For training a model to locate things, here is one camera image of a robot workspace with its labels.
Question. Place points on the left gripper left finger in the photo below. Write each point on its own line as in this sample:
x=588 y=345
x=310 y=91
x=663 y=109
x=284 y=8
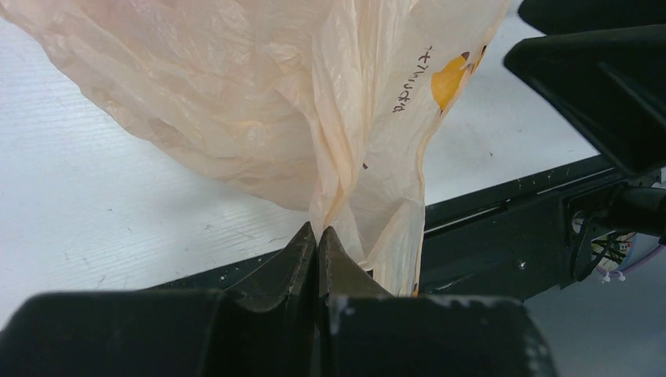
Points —
x=261 y=326

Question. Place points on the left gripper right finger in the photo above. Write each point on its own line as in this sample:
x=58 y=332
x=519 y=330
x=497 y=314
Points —
x=366 y=331

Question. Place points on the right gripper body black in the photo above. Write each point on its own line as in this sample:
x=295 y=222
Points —
x=601 y=65

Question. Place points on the orange translucent plastic bag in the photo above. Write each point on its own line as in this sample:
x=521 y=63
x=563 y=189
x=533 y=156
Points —
x=319 y=106

